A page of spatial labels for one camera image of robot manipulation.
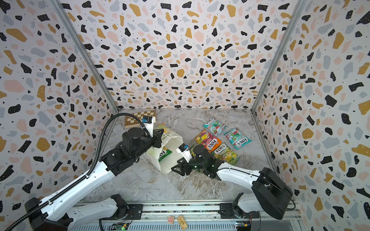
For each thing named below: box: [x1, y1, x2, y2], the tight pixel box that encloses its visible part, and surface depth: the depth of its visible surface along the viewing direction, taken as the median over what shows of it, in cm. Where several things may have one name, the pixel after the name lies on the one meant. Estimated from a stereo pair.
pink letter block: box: [167, 215, 175, 225], surface depth 73 cm
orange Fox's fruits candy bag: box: [195, 129, 223, 153], surface depth 102 cm
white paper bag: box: [145, 126, 184, 175], surface depth 81 cm
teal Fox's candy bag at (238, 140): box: [223, 127, 253, 151], surface depth 102 cm
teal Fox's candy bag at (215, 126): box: [202, 117, 228, 137], surface depth 110 cm
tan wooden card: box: [177, 214, 188, 231], surface depth 72 cm
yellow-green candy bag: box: [211, 141, 241, 167], surface depth 95 cm
